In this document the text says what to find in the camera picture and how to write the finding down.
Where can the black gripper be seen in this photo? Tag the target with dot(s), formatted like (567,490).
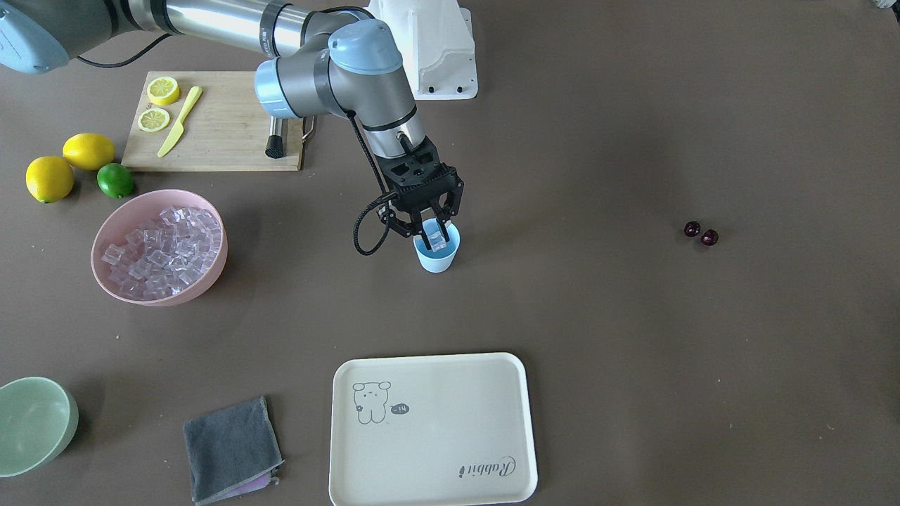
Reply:
(452,199)

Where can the clear ice cube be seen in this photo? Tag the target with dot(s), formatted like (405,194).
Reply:
(438,240)

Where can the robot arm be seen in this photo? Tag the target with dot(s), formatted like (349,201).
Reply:
(341,61)

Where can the light blue plastic cup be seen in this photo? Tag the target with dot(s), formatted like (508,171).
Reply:
(442,252)

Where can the pile of ice cubes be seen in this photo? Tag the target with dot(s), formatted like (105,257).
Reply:
(164,256)

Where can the steel muddler black tip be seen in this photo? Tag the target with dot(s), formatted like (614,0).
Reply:
(275,142)

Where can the cream rabbit tray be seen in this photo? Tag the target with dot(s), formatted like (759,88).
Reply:
(432,430)

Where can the wooden cutting board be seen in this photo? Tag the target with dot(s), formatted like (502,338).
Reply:
(227,130)

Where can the yellow plastic knife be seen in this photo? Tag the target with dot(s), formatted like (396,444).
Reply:
(177,130)

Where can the pink bowl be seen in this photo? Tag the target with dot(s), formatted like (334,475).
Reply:
(146,207)

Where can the dark red cherry pair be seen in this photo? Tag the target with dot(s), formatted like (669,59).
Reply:
(708,238)

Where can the lower lemon half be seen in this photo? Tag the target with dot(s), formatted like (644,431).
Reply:
(153,119)

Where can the upper lemon slice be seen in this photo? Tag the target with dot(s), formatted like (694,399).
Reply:
(163,90)

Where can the grey folded cloth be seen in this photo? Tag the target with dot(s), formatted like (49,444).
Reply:
(231,452)

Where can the green lime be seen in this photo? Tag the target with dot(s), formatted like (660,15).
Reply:
(115,181)

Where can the whole yellow lemon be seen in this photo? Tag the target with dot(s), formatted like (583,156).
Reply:
(89,152)

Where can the mint green bowl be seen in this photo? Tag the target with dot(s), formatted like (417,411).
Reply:
(39,419)

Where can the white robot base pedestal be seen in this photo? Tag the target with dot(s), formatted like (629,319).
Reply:
(437,46)

